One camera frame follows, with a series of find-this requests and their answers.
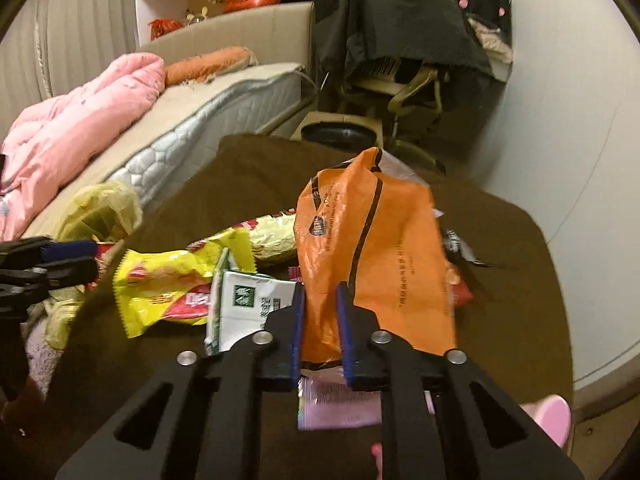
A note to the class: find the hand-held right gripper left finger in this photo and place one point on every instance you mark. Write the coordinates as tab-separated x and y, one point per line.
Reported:
298	330

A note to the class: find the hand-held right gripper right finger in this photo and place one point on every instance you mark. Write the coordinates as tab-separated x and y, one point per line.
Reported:
345	330

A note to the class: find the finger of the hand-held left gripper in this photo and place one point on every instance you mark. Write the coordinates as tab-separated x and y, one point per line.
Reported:
70	271
70	250

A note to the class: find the yellow plastic bag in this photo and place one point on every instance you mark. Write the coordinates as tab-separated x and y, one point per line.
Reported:
100	210

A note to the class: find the green white milk carton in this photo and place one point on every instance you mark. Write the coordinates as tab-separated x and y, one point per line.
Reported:
240	305

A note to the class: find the orange plastic bag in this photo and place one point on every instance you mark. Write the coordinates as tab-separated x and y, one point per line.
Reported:
380	260

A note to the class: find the pink snack wrapper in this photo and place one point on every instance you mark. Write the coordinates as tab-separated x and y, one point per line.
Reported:
330	405

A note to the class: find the yellow snack packet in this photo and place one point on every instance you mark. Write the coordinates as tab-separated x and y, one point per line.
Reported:
160	280

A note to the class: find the gold white snack packet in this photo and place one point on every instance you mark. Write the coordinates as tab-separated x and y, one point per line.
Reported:
272	237

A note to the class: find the pink duvet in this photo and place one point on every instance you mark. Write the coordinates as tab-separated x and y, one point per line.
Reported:
75	130

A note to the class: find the red snack packet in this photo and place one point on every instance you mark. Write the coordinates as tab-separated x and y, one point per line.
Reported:
461	287

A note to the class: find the black white wrapper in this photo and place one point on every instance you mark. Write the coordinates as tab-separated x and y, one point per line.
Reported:
457	245

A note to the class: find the black round pad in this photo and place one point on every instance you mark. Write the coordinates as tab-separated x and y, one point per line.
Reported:
340	136

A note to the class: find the grey quilted mattress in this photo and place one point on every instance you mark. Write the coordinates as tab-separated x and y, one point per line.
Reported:
210	110

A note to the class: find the grey curtain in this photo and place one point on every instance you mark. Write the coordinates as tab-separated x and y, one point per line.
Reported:
75	35

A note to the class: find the pink cup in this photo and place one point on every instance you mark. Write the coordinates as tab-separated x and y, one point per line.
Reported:
550	417

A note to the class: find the orange pillow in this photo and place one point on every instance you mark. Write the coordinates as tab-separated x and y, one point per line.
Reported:
210	62

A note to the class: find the small red plastic bag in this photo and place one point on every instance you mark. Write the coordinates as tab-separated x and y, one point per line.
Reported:
164	27

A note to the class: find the beige office chair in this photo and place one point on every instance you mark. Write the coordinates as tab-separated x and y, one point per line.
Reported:
400	90

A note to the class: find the small toy figure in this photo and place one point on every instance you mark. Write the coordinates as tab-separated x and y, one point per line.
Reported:
194	16

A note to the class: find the beige bed headboard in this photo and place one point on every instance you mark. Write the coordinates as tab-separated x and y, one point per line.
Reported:
260	30

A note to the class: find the dark grey jacket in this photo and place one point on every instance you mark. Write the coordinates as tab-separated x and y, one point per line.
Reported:
395	10

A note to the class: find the light pink garment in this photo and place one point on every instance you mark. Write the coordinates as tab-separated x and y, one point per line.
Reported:
495	40

